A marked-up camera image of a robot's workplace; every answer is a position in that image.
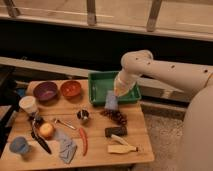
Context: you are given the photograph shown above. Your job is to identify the orange chili pepper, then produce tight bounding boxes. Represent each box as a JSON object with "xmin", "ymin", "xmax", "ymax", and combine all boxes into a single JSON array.
[{"xmin": 79, "ymin": 128, "xmax": 88, "ymax": 156}]

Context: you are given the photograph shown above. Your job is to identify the metal spoon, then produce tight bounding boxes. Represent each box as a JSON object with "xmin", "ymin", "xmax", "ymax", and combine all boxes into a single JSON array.
[{"xmin": 53, "ymin": 118, "xmax": 76, "ymax": 130}]

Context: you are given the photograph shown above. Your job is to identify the wooden cutting board table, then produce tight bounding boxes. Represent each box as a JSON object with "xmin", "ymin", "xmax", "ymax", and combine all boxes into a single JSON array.
[{"xmin": 0, "ymin": 80, "xmax": 154, "ymax": 171}]

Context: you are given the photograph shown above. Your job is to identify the small metal cup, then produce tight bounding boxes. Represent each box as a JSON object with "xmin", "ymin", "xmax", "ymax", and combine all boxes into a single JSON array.
[{"xmin": 77, "ymin": 109, "xmax": 89, "ymax": 123}]

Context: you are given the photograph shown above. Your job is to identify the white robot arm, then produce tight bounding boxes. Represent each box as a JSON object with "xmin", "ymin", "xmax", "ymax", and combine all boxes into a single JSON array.
[{"xmin": 114, "ymin": 50, "xmax": 213, "ymax": 171}]

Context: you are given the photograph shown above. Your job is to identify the blue plastic cup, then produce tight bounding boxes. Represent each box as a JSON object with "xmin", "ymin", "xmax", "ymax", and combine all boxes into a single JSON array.
[{"xmin": 9, "ymin": 136, "xmax": 30, "ymax": 155}]

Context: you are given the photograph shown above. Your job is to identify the grey folded cloth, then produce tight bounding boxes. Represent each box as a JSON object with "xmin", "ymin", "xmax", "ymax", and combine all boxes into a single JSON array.
[{"xmin": 54, "ymin": 129, "xmax": 77, "ymax": 164}]

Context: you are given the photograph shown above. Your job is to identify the black handled tool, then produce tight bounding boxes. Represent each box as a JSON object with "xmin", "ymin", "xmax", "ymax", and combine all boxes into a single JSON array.
[{"xmin": 30, "ymin": 116, "xmax": 52, "ymax": 154}]

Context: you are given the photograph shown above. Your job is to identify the white paper cup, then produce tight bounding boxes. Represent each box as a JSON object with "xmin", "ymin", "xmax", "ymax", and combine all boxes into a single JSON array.
[{"xmin": 19, "ymin": 96, "xmax": 39, "ymax": 115}]

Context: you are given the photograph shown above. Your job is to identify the brown pine cone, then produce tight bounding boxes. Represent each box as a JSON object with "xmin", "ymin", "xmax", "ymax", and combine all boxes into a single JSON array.
[{"xmin": 100, "ymin": 110, "xmax": 127, "ymax": 125}]

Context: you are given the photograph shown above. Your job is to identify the blue sponge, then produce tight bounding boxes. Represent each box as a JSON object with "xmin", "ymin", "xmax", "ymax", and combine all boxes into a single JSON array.
[{"xmin": 105, "ymin": 90, "xmax": 118, "ymax": 110}]

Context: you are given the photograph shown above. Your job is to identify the white stick utensil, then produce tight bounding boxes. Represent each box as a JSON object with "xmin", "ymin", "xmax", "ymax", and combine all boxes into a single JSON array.
[{"xmin": 111, "ymin": 134, "xmax": 130, "ymax": 146}]

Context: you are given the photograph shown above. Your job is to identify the dark rectangular block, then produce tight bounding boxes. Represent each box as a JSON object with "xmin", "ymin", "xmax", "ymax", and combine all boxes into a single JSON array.
[{"xmin": 105, "ymin": 126, "xmax": 127, "ymax": 137}]

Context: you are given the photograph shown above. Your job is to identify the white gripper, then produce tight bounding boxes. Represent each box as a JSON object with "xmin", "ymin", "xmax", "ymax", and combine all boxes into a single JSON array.
[{"xmin": 114, "ymin": 70, "xmax": 138, "ymax": 97}]

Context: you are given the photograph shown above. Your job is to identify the yellow apple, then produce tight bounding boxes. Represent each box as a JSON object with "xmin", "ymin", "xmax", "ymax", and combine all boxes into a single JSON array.
[{"xmin": 39, "ymin": 123, "xmax": 55, "ymax": 138}]

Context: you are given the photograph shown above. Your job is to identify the orange bowl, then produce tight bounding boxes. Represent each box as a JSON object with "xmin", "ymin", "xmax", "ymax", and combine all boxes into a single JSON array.
[{"xmin": 60, "ymin": 80, "xmax": 82, "ymax": 99}]

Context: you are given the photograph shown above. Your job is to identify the green plastic tray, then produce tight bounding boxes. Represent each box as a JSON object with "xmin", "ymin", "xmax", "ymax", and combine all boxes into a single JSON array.
[{"xmin": 88, "ymin": 71, "xmax": 141, "ymax": 106}]

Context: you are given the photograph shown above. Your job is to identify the purple bowl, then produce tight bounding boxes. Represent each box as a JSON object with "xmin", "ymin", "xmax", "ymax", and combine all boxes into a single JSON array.
[{"xmin": 33, "ymin": 81, "xmax": 58, "ymax": 102}]

